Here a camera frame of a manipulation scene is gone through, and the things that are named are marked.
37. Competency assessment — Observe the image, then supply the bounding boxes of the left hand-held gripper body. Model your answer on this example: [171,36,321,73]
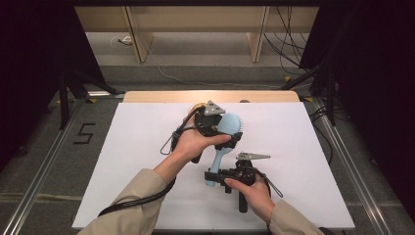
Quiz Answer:
[194,100,227,137]

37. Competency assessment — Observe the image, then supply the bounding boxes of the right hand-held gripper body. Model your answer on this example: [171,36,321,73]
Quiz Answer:
[224,151,272,214]

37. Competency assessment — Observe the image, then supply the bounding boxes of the light blue hairbrush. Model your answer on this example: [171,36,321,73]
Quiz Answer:
[205,112,244,188]

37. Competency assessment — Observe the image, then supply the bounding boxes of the person's left hand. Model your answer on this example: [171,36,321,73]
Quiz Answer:
[167,112,233,169]

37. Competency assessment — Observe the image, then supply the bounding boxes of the person's right hand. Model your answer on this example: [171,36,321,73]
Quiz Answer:
[223,175,277,225]

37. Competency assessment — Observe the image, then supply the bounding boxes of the white table board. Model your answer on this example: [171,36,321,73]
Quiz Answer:
[71,102,356,233]

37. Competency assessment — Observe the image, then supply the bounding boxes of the black metal stand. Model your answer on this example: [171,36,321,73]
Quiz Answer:
[280,62,337,127]

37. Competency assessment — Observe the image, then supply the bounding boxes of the beige wooden desk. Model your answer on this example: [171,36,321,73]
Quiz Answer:
[73,5,320,64]

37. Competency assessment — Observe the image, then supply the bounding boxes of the white floor socket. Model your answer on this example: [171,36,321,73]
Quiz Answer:
[111,34,134,47]

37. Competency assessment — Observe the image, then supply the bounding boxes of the black tripod stand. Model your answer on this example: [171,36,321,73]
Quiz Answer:
[58,70,126,131]

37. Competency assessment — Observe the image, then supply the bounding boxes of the black curtain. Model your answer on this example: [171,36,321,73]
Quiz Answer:
[0,0,107,170]
[298,0,415,223]

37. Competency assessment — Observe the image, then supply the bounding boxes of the right hand-held gripper cable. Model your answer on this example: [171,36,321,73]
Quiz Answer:
[253,165,284,199]

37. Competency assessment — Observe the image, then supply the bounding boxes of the hand-held gripper cable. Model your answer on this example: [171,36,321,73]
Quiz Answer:
[97,106,202,218]
[253,165,284,199]

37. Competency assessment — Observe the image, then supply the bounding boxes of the white floor cable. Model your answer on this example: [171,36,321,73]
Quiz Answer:
[146,48,285,90]

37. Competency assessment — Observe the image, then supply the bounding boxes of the left hand-held gripper cable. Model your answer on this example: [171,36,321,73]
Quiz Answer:
[97,106,202,218]

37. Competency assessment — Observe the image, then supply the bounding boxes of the black floor cable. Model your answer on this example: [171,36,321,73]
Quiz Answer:
[308,106,335,165]

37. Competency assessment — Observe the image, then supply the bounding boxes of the metal floor rail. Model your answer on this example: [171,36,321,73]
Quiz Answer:
[311,97,392,235]
[1,97,87,235]

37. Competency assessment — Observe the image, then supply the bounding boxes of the black hanging cables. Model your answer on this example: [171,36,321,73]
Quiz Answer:
[263,5,311,76]

